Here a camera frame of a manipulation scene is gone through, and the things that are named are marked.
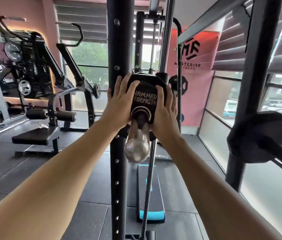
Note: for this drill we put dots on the glass window black frame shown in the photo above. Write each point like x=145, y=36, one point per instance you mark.
x=91, y=57
x=268, y=197

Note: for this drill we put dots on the black power rack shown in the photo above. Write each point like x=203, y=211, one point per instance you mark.
x=119, y=47

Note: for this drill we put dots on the small black octagonal weight plate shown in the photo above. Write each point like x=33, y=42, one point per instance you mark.
x=144, y=97

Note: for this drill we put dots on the person's right hand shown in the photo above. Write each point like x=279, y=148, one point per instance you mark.
x=166, y=122

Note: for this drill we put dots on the thin black round weight plate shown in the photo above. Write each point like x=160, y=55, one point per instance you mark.
x=97, y=91

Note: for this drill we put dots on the black round grip weight plate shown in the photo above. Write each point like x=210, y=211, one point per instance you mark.
x=183, y=82

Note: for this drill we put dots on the person's left forearm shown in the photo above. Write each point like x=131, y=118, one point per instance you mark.
x=43, y=197

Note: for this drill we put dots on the small white cloth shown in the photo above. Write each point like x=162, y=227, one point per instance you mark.
x=43, y=126

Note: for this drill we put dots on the black background gym machine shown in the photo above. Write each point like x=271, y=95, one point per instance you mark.
x=38, y=62

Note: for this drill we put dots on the black silver-rimmed weight plate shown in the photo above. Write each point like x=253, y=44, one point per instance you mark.
x=13, y=51

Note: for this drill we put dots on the small blue-rimmed weight plate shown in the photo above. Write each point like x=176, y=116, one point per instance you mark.
x=182, y=117

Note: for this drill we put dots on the grey striped roller blind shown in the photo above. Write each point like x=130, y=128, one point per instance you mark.
x=81, y=22
x=231, y=52

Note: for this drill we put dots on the black plate-loaded pulldown machine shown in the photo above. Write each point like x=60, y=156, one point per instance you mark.
x=35, y=136

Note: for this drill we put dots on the person's right forearm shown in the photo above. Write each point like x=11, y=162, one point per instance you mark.
x=218, y=202

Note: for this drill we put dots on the black aerobic step cyan trim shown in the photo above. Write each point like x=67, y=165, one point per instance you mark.
x=153, y=197

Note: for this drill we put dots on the red banner black logo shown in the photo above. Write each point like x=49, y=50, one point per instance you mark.
x=198, y=97

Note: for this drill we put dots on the person's left hand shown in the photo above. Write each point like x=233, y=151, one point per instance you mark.
x=118, y=107

